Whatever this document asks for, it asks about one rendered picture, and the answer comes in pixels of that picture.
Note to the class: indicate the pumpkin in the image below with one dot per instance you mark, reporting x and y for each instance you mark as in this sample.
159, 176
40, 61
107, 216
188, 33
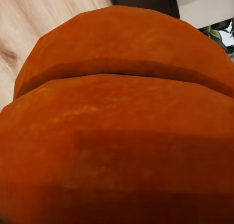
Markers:
120, 115

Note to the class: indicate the fixed window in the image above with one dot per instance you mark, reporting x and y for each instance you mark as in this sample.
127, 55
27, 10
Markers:
223, 34

